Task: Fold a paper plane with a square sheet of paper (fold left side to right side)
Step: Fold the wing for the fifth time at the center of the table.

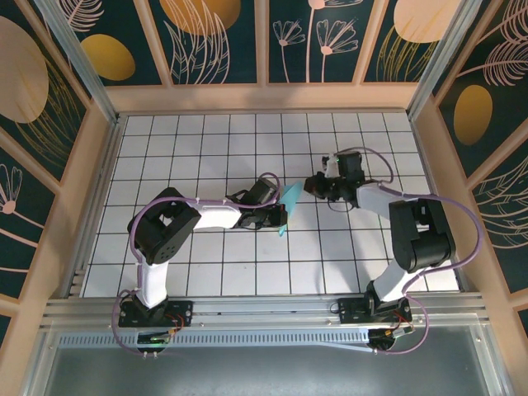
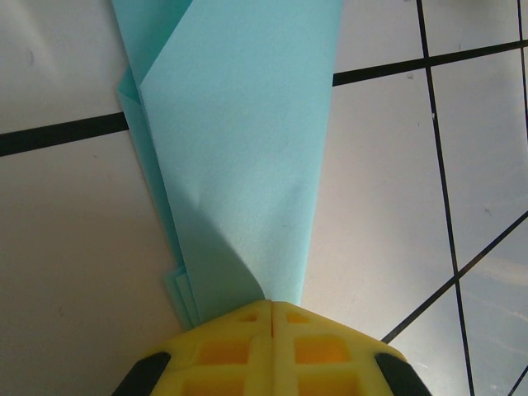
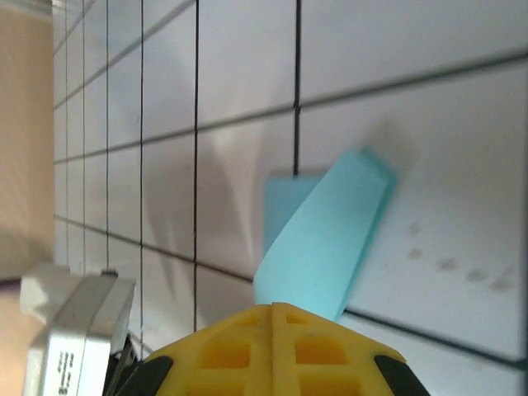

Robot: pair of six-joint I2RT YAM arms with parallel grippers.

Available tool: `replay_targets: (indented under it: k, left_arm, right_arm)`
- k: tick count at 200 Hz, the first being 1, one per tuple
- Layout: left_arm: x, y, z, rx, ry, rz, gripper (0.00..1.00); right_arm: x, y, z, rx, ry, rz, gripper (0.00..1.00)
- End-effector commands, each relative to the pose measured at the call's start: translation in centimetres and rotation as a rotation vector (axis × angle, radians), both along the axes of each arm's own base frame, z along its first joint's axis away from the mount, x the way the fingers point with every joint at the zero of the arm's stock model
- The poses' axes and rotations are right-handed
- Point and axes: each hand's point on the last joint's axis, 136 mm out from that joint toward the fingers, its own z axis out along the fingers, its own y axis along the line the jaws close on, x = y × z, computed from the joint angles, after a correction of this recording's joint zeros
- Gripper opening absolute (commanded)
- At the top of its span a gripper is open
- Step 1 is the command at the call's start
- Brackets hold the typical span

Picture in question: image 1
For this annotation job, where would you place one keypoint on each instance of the teal square paper sheet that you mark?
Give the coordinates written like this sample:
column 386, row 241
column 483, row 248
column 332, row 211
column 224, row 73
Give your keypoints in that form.
column 290, row 198

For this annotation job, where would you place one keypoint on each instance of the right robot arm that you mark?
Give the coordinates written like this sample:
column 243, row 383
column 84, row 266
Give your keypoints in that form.
column 420, row 239

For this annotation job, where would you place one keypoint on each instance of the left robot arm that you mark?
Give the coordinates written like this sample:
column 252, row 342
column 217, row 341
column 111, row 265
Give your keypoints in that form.
column 165, row 235

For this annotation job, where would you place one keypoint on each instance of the grey metal panel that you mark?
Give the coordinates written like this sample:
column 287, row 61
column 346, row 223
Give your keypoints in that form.
column 264, row 371

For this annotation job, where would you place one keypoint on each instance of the aluminium mounting rail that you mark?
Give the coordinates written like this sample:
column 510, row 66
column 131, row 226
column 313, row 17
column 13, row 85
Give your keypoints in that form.
column 264, row 307

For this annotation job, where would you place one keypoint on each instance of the aluminium side rail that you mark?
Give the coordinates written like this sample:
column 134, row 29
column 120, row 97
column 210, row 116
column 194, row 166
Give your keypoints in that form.
column 97, row 206
column 441, row 206

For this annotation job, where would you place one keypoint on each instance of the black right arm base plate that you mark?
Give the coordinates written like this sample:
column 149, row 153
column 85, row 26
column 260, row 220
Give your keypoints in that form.
column 350, row 309

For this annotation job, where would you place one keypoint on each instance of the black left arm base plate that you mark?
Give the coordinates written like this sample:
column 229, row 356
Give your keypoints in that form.
column 181, row 307

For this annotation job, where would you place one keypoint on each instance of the aluminium frame post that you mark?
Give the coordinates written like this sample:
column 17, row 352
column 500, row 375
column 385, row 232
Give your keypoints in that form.
column 445, row 53
column 82, row 66

